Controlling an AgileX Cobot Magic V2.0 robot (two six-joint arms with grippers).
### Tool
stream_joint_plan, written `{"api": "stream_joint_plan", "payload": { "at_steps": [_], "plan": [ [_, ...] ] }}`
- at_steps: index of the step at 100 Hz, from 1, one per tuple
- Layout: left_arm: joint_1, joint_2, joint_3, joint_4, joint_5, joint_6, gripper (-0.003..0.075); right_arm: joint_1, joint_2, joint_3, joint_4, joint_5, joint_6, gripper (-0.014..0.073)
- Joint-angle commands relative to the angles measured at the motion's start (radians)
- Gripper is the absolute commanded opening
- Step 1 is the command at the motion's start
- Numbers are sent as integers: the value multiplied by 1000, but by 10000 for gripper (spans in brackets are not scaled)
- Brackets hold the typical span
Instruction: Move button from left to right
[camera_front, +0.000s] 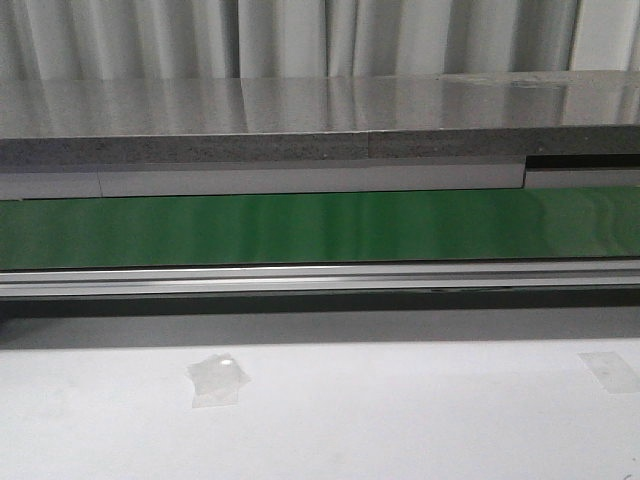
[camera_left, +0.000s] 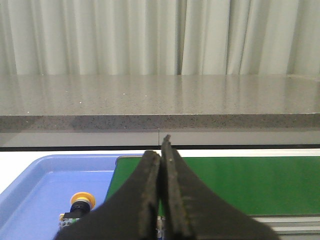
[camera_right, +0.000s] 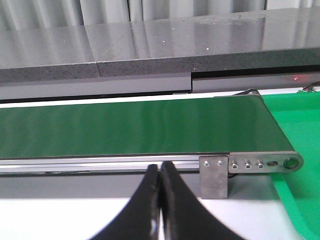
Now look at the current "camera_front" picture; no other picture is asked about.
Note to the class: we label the flat clear tape strip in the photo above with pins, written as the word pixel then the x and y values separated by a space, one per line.
pixel 614 374

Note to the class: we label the crumpled clear tape patch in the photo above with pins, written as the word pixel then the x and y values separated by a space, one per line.
pixel 217 381

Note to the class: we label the green conveyor belt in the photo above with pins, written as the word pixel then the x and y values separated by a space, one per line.
pixel 320 228

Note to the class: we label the aluminium conveyor side rail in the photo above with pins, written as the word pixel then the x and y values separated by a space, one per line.
pixel 320 278

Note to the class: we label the grey speckled stone counter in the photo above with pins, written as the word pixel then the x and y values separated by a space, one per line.
pixel 138 138

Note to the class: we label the white pleated curtain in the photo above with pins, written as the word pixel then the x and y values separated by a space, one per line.
pixel 51 40

